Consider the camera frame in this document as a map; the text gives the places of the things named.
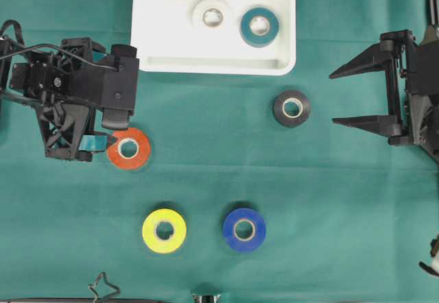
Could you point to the black tape roll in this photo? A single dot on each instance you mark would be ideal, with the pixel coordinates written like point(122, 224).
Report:
point(291, 108)

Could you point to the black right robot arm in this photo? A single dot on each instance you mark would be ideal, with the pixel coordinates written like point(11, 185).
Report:
point(433, 5)

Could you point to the teal green tape roll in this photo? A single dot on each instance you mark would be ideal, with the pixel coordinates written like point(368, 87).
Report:
point(259, 27)

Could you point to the white plastic tray case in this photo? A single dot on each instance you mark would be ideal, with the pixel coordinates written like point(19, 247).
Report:
point(167, 42)

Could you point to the red tape roll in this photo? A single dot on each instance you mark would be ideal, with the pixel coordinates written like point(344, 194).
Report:
point(131, 150)

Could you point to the blue tape roll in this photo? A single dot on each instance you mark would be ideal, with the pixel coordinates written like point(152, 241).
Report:
point(244, 230)

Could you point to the white beige object right edge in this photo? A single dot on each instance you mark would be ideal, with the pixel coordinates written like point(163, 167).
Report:
point(432, 269)

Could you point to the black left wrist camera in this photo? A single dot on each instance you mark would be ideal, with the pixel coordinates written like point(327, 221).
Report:
point(110, 86)

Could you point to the white tape roll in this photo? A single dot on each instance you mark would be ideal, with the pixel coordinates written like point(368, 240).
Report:
point(211, 15)

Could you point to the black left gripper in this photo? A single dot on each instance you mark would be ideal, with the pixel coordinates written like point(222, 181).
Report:
point(68, 130)

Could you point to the yellow tape roll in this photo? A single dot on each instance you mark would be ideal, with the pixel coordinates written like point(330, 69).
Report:
point(164, 231)

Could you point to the metal clamp bottom edge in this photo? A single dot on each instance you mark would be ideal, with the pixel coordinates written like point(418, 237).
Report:
point(206, 298)

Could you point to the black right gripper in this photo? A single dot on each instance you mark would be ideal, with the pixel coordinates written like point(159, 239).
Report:
point(412, 75)

